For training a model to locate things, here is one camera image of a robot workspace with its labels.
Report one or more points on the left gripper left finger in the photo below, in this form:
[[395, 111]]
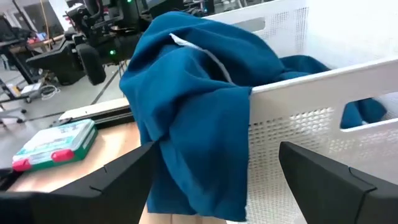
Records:
[[77, 205]]

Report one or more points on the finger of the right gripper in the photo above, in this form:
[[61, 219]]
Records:
[[59, 62]]

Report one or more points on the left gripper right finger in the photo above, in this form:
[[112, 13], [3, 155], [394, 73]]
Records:
[[342, 199]]

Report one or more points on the blue cloth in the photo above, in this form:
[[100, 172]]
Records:
[[192, 124]]

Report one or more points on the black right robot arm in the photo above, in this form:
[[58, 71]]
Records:
[[91, 65]]

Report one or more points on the grey chair base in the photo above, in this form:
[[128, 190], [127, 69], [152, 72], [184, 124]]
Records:
[[12, 112]]

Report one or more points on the green first aid kit box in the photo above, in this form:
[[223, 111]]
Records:
[[56, 140]]

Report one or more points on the white perforated plastic basket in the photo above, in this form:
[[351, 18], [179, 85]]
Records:
[[311, 93]]

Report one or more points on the black aluminium table frame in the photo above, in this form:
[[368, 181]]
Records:
[[115, 118]]

